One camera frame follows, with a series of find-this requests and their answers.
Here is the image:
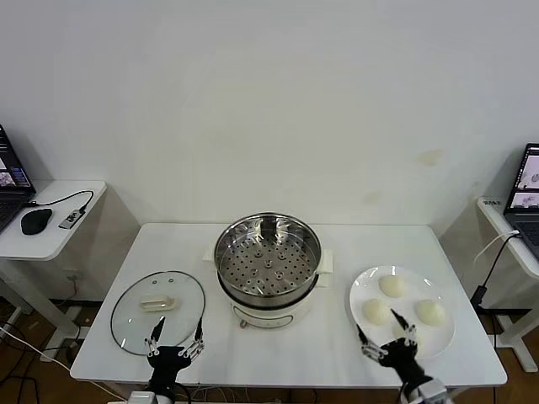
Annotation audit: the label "stainless steel steamer basket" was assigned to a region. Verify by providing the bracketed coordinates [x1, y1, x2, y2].
[204, 213, 336, 300]

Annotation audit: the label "grey hub with black cable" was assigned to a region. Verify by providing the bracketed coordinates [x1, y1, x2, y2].
[23, 189, 95, 231]

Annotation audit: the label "thin white cable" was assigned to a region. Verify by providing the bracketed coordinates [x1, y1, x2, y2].
[473, 229, 521, 266]

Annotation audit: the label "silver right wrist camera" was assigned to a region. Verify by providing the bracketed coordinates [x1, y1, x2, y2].
[420, 380, 448, 400]

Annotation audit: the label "white electric cooker base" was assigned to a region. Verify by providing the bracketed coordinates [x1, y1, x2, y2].
[216, 268, 332, 330]

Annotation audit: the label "white floor cable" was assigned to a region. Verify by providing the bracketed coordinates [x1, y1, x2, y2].
[0, 322, 72, 372]

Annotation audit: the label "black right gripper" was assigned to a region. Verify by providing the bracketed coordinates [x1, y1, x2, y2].
[355, 308, 424, 384]

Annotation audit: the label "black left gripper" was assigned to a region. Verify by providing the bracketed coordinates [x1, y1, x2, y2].
[143, 316, 206, 386]

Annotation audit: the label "round white plate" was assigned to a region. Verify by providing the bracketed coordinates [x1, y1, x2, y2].
[348, 264, 457, 360]

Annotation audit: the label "round glass pot lid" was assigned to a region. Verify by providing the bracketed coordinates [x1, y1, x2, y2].
[109, 270, 206, 357]

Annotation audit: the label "thin wires under table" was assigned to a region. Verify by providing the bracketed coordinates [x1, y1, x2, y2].
[174, 386, 291, 403]

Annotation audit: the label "white side table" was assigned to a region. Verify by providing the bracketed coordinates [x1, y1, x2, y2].
[0, 179, 142, 353]
[437, 195, 539, 374]

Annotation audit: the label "black computer mouse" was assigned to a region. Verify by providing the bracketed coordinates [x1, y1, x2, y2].
[20, 208, 54, 236]

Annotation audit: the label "open dark laptop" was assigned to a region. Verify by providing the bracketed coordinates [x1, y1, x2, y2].
[504, 142, 539, 260]
[0, 124, 38, 235]

